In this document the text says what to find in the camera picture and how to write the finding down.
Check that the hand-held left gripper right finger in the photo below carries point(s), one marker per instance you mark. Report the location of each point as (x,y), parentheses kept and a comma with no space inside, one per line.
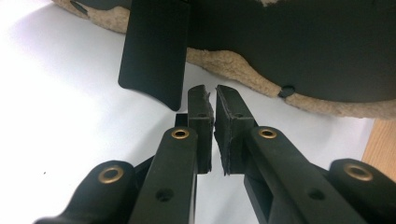
(280,174)

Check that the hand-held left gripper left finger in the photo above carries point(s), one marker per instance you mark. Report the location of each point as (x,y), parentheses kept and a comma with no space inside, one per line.
(174,174)

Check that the white table sheet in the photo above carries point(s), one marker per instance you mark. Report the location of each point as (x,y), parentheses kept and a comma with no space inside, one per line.
(77,109)

